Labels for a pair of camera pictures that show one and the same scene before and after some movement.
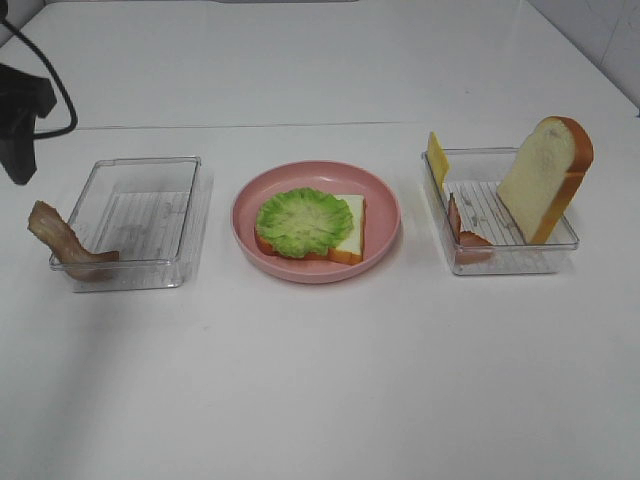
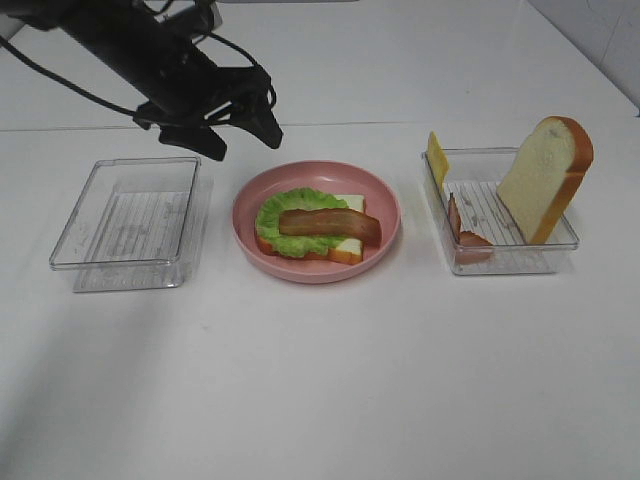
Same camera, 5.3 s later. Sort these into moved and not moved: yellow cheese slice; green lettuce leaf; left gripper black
Moved: left gripper black
Not moved: yellow cheese slice; green lettuce leaf
